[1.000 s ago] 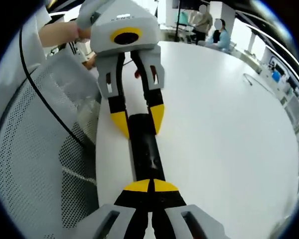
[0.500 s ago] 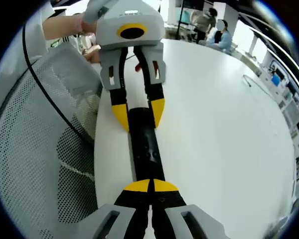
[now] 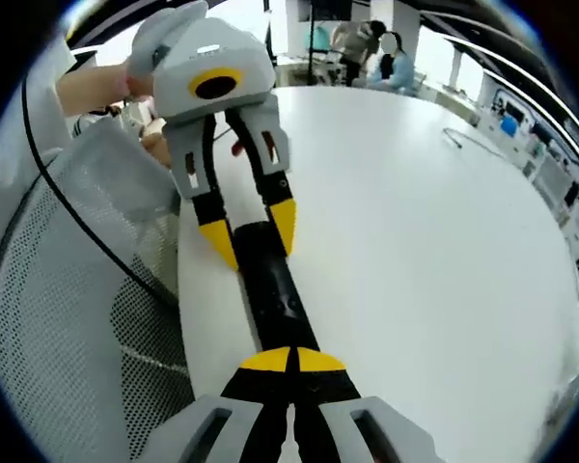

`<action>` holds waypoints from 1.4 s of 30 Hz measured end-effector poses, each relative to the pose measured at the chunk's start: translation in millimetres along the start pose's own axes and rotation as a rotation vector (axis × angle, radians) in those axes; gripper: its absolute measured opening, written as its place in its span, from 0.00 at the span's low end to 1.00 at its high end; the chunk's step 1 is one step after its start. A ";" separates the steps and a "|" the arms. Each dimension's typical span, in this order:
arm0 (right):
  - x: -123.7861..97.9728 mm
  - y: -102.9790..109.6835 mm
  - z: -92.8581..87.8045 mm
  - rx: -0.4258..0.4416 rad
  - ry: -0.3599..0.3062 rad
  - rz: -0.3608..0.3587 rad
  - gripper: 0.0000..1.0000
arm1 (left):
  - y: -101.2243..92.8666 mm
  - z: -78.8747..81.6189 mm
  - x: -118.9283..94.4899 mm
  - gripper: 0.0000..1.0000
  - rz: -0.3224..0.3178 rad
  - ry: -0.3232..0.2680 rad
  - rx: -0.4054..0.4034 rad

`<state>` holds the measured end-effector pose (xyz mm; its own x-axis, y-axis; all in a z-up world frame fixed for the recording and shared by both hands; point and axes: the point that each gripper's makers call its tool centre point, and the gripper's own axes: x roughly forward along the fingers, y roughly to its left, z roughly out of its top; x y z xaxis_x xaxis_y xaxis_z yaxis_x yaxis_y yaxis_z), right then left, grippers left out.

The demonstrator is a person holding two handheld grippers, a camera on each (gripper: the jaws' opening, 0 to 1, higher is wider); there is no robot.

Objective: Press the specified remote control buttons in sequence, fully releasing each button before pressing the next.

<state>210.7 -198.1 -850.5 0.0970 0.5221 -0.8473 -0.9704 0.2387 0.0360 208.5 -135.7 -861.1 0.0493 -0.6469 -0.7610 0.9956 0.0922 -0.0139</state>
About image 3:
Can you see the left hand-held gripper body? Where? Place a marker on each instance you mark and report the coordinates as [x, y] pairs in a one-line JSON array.
[[207, 53]]

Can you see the black remote control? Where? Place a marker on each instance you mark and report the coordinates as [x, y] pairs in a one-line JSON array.
[[276, 289]]

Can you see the person's left hand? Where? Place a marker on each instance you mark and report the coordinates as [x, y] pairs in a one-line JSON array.
[[137, 87]]

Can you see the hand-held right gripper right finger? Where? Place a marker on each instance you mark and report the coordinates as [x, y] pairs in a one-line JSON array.
[[333, 415]]

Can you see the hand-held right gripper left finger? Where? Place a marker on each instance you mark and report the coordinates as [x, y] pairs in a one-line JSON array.
[[251, 415]]

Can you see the blue bin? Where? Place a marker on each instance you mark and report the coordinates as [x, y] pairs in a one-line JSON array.
[[509, 128]]

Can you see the grey mesh office chair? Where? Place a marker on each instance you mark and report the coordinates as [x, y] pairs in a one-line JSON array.
[[53, 299]]

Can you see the black stand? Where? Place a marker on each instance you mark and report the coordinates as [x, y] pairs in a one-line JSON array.
[[313, 43]]

